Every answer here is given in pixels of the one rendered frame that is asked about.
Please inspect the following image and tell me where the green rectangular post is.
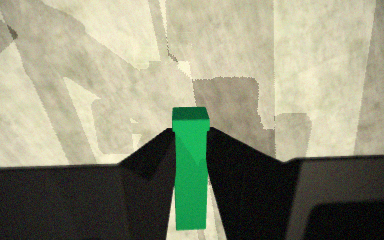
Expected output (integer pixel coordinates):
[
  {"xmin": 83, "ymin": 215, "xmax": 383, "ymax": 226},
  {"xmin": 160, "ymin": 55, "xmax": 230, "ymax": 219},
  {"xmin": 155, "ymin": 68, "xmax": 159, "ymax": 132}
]
[{"xmin": 172, "ymin": 107, "xmax": 210, "ymax": 231}]

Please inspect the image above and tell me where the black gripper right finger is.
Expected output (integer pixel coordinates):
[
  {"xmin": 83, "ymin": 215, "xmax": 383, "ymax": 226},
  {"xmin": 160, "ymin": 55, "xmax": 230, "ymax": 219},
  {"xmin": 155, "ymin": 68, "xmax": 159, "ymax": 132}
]
[{"xmin": 206, "ymin": 127, "xmax": 384, "ymax": 240}]

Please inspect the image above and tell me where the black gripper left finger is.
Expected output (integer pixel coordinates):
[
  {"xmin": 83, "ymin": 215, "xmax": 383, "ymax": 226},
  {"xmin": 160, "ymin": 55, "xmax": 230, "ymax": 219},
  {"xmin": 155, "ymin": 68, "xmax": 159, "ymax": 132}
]
[{"xmin": 0, "ymin": 128, "xmax": 176, "ymax": 240}]

